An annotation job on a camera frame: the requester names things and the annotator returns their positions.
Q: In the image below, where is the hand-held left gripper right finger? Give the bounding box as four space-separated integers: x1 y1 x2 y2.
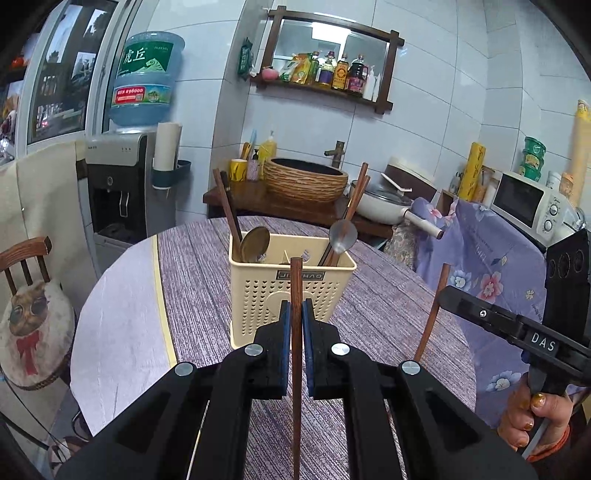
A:
301 299 539 480

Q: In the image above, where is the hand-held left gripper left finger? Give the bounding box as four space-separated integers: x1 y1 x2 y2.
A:
55 300 293 480

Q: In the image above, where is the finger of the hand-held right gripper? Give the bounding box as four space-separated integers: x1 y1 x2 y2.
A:
438 285 527 340

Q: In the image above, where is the cream perforated utensil basket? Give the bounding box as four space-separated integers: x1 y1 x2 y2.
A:
228 233 358 350

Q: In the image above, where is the brown wooden chopstick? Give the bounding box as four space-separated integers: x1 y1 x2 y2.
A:
318 161 369 267
212 168 241 252
288 257 305 480
325 176 371 267
413 262 451 363

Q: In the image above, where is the metal spoon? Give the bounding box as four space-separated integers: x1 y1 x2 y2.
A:
239 226 271 264
318 219 358 267

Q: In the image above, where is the person's right hand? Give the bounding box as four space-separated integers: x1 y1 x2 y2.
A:
498 369 575 455

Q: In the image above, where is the purple floral cloth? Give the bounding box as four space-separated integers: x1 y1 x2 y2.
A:
383 196 578 430

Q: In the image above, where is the purple striped tablecloth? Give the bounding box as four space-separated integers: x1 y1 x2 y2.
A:
154 215 478 480

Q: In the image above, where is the beige patterned cloth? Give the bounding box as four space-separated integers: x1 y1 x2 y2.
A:
383 220 419 273

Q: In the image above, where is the white microwave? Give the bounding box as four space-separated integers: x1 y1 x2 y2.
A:
490 171 575 241

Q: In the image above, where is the dark wooden counter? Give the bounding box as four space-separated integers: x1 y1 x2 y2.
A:
203 178 393 238

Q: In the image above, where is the yellow wrap roll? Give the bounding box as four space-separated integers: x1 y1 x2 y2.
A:
466 142 488 203

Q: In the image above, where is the white pan with lid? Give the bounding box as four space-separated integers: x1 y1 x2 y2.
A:
348 182 445 240

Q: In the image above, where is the woven basin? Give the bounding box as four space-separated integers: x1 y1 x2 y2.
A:
263 158 349 205

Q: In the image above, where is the white ladle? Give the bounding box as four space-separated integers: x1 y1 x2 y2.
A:
379 173 414 193

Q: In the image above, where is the cream rice cooker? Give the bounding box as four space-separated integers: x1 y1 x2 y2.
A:
381 156 435 201

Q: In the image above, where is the yellow soap bottle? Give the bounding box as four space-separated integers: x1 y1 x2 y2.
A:
257 130 278 168

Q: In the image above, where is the brass faucet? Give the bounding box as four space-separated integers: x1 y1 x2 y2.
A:
324 141 346 169

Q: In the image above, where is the pale yellow large roll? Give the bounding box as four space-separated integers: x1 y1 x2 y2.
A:
570 99 591 195

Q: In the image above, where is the dark teal roll holder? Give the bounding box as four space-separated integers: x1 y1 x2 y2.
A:
152 159 191 191

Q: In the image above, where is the grey water dispenser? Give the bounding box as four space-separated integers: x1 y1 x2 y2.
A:
76 131 158 245

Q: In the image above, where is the cat print cushion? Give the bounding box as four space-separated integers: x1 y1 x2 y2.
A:
0 279 77 388

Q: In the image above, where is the white bottle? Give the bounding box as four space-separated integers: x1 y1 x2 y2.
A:
363 65 380 102

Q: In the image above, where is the dark sauce bottle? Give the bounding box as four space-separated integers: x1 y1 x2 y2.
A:
347 54 369 97

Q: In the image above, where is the yellow food bag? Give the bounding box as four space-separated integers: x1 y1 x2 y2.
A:
279 53 315 86

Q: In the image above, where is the purple label bottle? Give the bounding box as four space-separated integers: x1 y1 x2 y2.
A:
318 50 335 88

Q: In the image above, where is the amber oil bottle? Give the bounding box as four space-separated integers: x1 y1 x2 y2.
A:
333 53 350 92

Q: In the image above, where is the wooden chair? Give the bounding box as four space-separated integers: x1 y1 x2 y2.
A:
0 236 77 393

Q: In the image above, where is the green hanging packet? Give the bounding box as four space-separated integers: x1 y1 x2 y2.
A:
238 37 254 81

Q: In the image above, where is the blue water jug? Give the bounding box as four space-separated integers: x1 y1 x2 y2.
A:
109 31 185 130

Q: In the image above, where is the sliding window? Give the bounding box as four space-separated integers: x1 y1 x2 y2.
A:
0 0 139 158

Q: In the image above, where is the grey cable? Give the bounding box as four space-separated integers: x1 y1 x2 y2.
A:
522 415 552 460

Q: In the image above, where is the orange bracelet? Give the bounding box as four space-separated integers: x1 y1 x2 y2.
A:
526 425 571 463

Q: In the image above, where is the wooden framed wall shelf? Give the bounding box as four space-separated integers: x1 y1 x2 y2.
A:
249 7 406 115

